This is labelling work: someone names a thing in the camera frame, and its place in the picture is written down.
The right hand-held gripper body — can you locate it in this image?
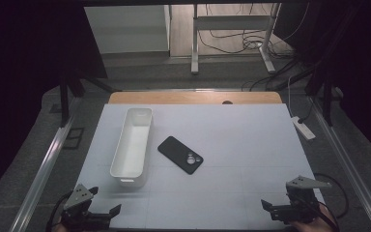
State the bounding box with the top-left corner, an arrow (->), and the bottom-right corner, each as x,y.
270,175 -> 332,225

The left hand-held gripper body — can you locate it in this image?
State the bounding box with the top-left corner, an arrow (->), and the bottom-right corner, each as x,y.
60,183 -> 112,232

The white plastic bin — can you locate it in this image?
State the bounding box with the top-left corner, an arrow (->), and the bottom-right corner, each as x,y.
109,107 -> 154,189

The black phone case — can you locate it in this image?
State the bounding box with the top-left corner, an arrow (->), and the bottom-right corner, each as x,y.
157,135 -> 205,176

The person's left hand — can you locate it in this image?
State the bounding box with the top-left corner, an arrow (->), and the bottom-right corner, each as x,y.
51,221 -> 69,232

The person's right hand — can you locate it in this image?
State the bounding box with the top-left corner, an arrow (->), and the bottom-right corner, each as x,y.
289,207 -> 336,232

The white power strip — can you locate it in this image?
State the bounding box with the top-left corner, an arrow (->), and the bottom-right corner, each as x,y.
291,115 -> 317,141

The white table mat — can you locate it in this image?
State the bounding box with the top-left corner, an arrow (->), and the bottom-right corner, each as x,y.
73,103 -> 327,230

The black metal stand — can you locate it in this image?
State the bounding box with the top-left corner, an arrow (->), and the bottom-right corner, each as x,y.
303,71 -> 344,128
49,73 -> 122,129

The dark curtain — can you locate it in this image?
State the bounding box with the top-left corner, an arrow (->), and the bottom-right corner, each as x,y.
273,0 -> 371,165
0,0 -> 108,207

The white cabinet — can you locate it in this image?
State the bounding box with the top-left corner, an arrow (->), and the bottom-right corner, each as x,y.
84,4 -> 172,55

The left hand-held gripper cable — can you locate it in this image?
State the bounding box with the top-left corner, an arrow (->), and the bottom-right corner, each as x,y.
46,189 -> 75,232

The hand-held gripper cable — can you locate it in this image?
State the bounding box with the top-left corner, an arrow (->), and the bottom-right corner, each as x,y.
46,189 -> 75,232
302,196 -> 341,232

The aluminium rail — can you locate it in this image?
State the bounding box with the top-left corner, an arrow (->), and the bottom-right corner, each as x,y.
308,96 -> 371,232
9,96 -> 78,232

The right hand-held gripper cable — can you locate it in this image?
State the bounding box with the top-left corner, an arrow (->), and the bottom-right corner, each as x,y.
302,196 -> 341,232

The black floor cable loop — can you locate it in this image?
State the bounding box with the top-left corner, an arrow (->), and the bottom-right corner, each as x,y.
313,172 -> 350,219

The tangle of black floor cables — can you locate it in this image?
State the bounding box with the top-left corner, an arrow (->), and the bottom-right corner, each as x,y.
197,3 -> 303,61

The white metal desk frame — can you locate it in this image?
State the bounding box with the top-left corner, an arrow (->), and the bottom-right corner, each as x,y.
190,3 -> 281,75

